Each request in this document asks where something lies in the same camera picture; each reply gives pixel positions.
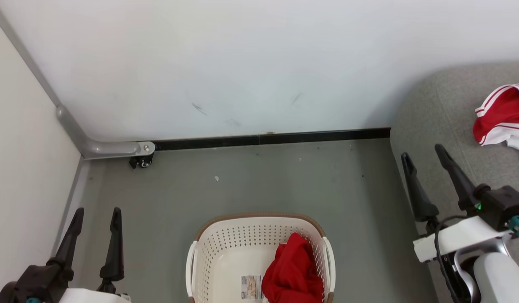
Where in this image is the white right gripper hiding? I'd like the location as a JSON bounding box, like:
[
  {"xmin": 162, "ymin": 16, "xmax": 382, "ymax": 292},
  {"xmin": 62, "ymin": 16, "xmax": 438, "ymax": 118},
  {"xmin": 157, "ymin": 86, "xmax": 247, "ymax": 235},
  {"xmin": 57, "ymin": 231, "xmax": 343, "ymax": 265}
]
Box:
[{"xmin": 401, "ymin": 144, "xmax": 516, "ymax": 263}]

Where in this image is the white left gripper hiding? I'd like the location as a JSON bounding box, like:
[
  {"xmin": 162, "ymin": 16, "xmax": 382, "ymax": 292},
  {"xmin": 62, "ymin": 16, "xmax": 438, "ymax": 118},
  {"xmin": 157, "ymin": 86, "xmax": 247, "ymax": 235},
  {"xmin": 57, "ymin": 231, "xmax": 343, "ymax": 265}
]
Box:
[{"xmin": 53, "ymin": 207, "xmax": 132, "ymax": 303}]

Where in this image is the red jersey with white stripes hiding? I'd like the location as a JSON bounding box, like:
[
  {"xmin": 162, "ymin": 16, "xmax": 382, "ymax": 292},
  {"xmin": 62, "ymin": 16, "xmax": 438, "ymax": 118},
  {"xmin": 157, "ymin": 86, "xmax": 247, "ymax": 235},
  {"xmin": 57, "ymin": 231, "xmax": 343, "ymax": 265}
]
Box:
[{"xmin": 473, "ymin": 83, "xmax": 519, "ymax": 154}]

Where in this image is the plain red garment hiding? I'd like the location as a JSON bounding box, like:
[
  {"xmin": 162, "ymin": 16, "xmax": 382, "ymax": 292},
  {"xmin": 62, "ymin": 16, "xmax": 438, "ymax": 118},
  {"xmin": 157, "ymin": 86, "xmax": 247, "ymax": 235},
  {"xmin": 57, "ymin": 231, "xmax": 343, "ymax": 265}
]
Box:
[{"xmin": 262, "ymin": 233, "xmax": 324, "ymax": 303}]

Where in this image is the grey fabric sofa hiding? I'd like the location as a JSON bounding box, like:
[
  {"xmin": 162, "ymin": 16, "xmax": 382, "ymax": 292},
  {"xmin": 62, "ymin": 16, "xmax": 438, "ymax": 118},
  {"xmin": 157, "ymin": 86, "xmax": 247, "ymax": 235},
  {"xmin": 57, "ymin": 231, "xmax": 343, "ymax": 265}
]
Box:
[{"xmin": 390, "ymin": 61, "xmax": 519, "ymax": 303}]

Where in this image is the black caster wheel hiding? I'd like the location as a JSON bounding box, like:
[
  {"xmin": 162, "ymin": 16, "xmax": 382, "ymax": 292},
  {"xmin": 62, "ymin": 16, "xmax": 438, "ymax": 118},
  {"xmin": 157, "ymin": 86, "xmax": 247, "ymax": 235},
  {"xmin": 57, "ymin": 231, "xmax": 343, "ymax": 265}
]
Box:
[{"xmin": 129, "ymin": 154, "xmax": 154, "ymax": 169}]

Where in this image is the grey metal partition foot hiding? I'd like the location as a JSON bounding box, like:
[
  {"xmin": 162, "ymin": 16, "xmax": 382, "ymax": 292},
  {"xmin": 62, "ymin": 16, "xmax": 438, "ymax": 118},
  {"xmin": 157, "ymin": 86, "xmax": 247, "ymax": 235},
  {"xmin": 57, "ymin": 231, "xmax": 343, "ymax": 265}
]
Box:
[{"xmin": 56, "ymin": 105, "xmax": 156, "ymax": 159}]

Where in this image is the white perforated laundry basket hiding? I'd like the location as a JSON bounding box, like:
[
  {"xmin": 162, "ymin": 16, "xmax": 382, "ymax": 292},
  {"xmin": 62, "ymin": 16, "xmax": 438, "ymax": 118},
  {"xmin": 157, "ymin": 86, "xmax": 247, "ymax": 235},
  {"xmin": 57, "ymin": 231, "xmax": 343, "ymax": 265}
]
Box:
[{"xmin": 185, "ymin": 213, "xmax": 336, "ymax": 303}]

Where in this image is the black baseboard strip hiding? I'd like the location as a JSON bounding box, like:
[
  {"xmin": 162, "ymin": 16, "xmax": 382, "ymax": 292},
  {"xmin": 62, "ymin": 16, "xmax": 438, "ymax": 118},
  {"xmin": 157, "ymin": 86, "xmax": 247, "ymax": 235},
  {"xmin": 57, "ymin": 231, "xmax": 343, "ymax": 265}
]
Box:
[{"xmin": 154, "ymin": 128, "xmax": 391, "ymax": 151}]

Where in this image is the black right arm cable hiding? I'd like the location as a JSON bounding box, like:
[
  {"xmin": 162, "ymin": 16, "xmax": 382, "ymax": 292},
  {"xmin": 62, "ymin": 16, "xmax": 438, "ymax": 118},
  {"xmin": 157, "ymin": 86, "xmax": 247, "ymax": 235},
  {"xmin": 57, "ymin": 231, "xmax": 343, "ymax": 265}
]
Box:
[{"xmin": 434, "ymin": 215, "xmax": 468, "ymax": 303}]

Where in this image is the grey wall corner strip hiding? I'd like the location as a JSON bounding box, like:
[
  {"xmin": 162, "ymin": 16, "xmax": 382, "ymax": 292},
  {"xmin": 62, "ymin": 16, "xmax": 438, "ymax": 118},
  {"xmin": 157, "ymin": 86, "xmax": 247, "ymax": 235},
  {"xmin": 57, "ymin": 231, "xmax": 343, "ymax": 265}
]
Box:
[{"xmin": 0, "ymin": 2, "xmax": 60, "ymax": 108}]

